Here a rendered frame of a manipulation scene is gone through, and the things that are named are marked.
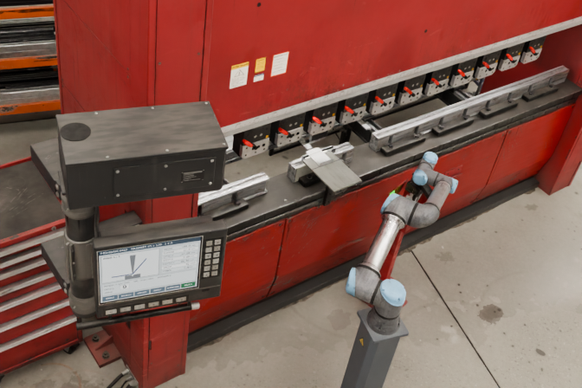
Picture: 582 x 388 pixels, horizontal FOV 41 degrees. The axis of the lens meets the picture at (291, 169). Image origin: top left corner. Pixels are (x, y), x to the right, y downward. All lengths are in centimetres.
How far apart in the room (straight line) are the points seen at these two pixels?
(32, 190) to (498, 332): 275
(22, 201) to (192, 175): 136
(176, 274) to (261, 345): 167
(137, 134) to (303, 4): 114
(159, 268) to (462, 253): 283
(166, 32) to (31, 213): 127
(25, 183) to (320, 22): 153
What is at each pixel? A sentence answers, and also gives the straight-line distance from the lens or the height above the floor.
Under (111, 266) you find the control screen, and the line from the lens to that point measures 265.
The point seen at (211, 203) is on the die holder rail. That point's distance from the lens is 369.
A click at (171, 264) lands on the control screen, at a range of 270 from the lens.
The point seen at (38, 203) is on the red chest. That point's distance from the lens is 364.
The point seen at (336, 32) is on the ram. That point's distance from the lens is 350.
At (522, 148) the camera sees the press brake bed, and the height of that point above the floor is 53.
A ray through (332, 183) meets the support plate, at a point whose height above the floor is 100.
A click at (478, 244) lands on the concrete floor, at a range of 525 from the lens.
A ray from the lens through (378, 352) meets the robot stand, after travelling 359.
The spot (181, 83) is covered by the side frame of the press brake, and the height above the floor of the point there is 186.
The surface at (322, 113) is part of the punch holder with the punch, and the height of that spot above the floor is 129.
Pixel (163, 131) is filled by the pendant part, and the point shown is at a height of 195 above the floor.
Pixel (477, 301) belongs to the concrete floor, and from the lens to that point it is 490.
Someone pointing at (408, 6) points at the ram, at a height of 179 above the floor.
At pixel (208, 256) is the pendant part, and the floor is 148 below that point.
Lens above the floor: 346
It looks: 40 degrees down
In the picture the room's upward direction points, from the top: 10 degrees clockwise
